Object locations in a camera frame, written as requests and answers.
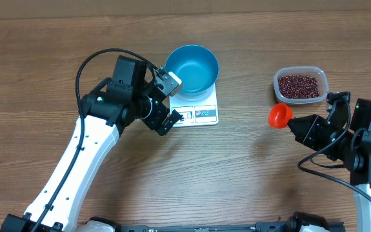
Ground orange scoop with blue handle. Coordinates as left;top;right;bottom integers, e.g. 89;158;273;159
268;103;294;129

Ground clear plastic food container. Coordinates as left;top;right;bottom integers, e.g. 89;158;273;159
273;66;330;105

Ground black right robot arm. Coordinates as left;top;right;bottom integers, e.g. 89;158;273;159
287;93;371;231

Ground red adzuki beans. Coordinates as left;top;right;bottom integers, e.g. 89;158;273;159
277;75;320;99

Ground teal plastic bowl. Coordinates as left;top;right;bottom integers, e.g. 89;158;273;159
165;44;219;97

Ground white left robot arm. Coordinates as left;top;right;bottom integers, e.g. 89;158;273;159
1;56;183;232

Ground white digital kitchen scale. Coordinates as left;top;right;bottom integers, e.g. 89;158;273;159
169;85;219;128

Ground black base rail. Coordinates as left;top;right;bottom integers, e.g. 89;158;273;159
76;211;346;232

